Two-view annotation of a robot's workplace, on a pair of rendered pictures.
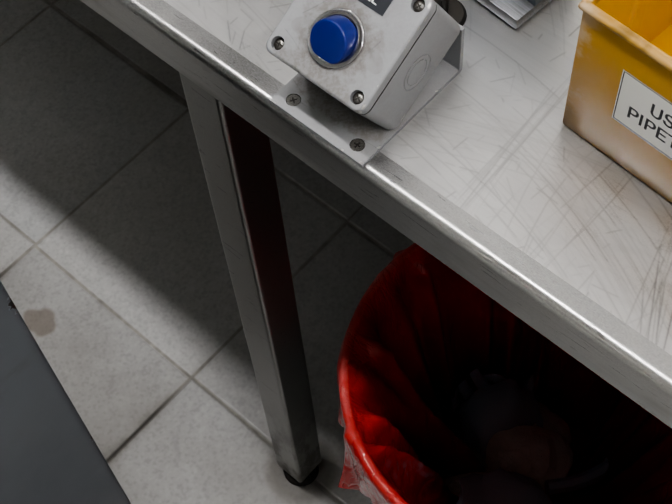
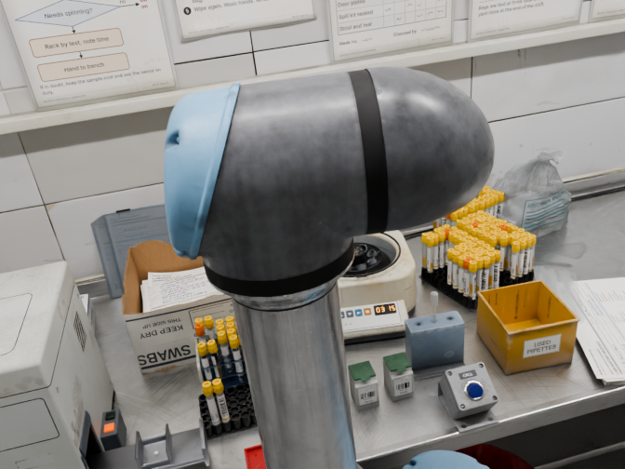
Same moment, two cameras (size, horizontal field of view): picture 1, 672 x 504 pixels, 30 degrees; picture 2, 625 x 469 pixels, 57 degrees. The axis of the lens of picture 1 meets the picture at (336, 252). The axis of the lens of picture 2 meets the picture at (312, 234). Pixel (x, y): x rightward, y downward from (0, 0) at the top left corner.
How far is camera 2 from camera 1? 0.76 m
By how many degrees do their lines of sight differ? 49
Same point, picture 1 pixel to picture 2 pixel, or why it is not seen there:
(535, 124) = (502, 381)
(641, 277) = (566, 383)
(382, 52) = (486, 382)
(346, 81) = (488, 396)
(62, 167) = not seen: outside the picture
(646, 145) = (534, 356)
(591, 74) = (513, 351)
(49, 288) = not seen: outside the picture
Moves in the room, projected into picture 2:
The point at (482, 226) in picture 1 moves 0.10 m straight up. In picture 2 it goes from (534, 406) to (539, 361)
